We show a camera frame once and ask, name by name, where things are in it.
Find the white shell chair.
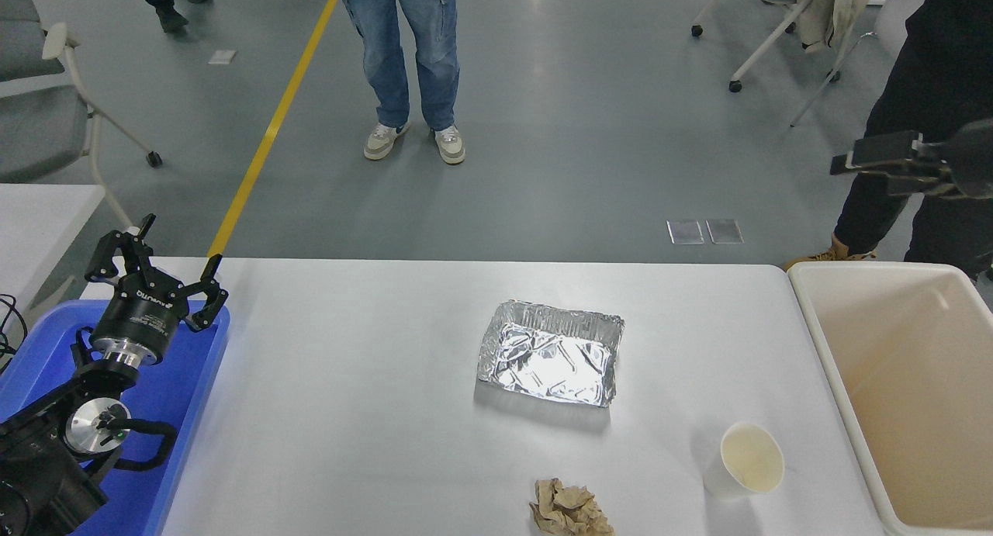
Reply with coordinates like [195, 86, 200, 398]
[791, 0, 932, 128]

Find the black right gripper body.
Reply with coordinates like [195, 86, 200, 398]
[945, 118, 993, 201]

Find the person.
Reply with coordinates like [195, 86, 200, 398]
[338, 0, 467, 165]
[784, 0, 993, 281]
[132, 0, 212, 33]

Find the blue plastic tray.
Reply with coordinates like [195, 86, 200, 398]
[0, 299, 232, 536]

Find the black cable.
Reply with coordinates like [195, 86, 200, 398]
[0, 292, 30, 374]

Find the crumpled tan paper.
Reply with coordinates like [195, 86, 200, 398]
[529, 478, 615, 536]

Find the white wheeled chair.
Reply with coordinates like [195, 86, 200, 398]
[691, 0, 842, 93]

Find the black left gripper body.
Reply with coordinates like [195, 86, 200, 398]
[91, 283, 191, 365]

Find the silver foil tray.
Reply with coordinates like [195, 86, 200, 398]
[476, 300, 625, 408]

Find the yellow floor tape line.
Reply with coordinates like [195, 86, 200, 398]
[207, 0, 341, 259]

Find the white paper cup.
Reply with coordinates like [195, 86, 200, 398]
[702, 422, 785, 500]

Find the beige coat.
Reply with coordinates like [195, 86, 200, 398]
[791, 0, 874, 54]

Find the grey office chair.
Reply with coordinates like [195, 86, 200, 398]
[0, 0, 164, 230]

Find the large pale plastic bin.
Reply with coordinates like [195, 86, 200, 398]
[787, 261, 993, 536]

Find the white side table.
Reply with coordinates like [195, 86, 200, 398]
[0, 183, 106, 312]

